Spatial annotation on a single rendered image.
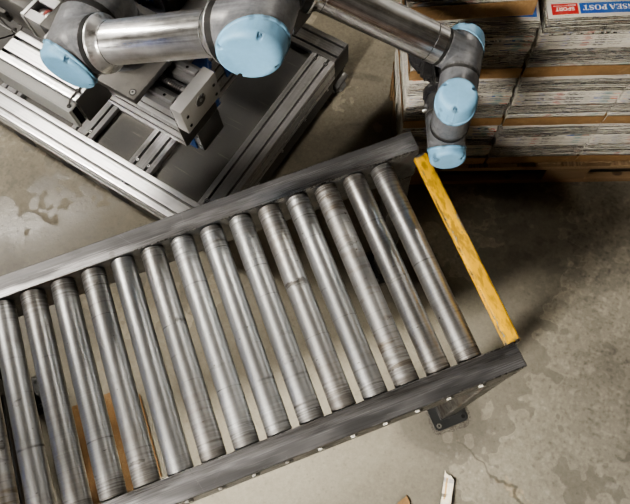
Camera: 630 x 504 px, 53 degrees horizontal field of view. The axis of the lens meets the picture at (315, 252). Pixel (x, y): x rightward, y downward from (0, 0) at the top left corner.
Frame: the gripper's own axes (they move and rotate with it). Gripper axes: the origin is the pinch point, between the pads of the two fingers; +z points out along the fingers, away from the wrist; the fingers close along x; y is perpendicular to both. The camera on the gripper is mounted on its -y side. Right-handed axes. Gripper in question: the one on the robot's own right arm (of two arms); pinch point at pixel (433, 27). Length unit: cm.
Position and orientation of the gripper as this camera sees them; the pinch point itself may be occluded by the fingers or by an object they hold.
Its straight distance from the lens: 151.3
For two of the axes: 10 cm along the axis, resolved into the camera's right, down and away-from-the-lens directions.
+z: -0.1, -9.4, 3.5
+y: -0.5, -3.5, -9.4
